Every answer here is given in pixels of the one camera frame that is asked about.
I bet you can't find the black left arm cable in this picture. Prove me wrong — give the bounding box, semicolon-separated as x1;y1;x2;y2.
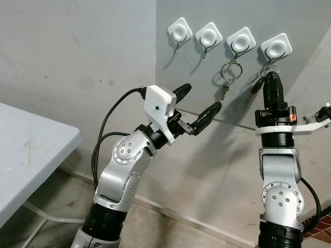
92;87;148;190

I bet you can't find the grey hook board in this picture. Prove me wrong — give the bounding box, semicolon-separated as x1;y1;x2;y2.
155;0;331;128

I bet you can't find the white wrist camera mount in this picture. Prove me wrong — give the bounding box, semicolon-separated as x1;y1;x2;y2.
255;105;331;136
144;85;178;144

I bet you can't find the silver keyring with small key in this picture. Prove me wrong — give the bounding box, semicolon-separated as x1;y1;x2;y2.
220;59;243;101

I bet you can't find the red brick ledge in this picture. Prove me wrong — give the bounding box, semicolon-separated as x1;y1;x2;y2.
302;214;331;244

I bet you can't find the white square wall hook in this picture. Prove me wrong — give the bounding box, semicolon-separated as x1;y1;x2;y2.
168;18;193;53
226;27;257;60
195;22;223;59
260;33;293;66

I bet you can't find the white folding table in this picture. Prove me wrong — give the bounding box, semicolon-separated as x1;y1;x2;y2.
0;102;86;248

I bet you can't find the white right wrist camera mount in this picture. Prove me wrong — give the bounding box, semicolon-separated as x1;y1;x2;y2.
255;105;331;136

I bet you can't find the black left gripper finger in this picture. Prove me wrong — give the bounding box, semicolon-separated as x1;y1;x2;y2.
173;84;192;104
194;102;223;130

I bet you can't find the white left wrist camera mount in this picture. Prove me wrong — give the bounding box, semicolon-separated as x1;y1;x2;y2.
144;85;178;144

